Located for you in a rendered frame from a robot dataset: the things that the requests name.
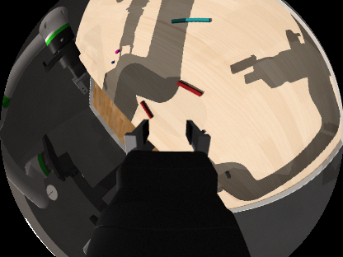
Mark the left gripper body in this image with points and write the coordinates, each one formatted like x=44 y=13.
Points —
x=67 y=53

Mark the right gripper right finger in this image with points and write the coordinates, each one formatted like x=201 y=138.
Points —
x=199 y=141

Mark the red rod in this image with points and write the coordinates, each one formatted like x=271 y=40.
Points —
x=189 y=88
x=146 y=110

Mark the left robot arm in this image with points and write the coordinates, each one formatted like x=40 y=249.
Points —
x=38 y=167

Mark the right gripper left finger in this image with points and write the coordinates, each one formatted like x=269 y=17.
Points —
x=135 y=140

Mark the turquoise rod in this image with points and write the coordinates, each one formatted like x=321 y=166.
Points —
x=191 y=19

